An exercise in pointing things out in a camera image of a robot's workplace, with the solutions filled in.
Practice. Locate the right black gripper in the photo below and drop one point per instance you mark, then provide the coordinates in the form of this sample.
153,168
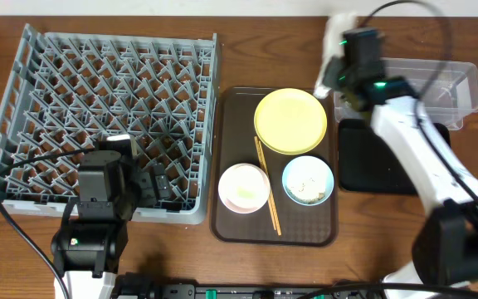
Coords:
330,79

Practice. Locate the white paper napkin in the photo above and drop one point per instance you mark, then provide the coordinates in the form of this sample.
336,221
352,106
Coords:
331,46

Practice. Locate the yellow round plate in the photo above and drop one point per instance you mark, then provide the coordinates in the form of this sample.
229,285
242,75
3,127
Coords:
290,121

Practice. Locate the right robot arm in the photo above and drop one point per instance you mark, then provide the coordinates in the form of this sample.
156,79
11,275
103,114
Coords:
445,252

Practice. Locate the light blue bowl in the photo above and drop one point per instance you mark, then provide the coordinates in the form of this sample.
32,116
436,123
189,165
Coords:
307,165

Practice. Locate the white pink cup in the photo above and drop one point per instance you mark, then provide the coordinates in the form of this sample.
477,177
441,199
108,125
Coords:
241,190

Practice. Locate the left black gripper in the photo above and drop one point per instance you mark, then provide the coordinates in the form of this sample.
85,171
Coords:
148,188

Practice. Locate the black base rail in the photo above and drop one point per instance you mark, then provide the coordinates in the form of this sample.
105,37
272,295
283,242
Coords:
140,285

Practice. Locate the clear plastic waste bin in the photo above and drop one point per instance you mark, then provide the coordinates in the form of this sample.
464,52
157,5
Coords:
452,97

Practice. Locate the grey plastic dishwasher rack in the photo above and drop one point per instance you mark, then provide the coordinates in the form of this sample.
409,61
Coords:
68,90

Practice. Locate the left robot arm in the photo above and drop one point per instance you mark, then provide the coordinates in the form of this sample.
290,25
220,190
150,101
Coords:
93,232

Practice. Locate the left wooden chopstick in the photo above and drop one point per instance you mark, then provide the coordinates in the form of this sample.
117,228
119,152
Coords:
266,183

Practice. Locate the white rice leftovers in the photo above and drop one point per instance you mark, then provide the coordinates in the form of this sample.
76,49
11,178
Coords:
306,190

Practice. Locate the brown plastic serving tray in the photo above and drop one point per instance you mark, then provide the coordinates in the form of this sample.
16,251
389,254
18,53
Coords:
315,226

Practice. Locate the wooden chopstick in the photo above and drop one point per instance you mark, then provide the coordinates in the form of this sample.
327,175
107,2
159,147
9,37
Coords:
271,201
266,183

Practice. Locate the black waste tray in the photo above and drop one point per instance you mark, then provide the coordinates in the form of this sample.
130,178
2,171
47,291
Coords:
366,164

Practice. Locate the right wooden chopstick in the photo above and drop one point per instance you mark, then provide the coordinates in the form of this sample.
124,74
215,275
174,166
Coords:
271,201

